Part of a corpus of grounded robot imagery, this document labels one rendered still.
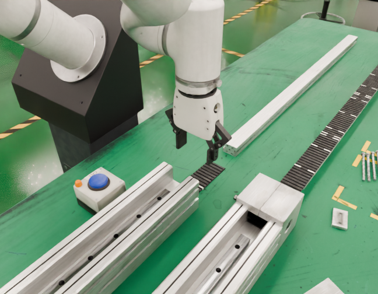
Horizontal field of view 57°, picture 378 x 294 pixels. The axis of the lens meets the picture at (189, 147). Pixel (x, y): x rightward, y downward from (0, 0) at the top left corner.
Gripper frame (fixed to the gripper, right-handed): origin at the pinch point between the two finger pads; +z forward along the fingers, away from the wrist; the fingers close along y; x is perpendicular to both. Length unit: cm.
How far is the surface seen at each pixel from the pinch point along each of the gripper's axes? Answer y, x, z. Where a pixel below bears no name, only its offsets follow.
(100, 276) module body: -4.9, 32.0, 4.0
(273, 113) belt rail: -1.7, -35.2, 8.0
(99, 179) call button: 12.7, 17.3, 3.7
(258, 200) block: -17.6, 3.6, 1.6
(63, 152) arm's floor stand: 49, 5, 23
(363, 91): -18, -63, 8
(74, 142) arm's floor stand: 40.9, 5.0, 14.7
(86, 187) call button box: 14.2, 19.8, 5.1
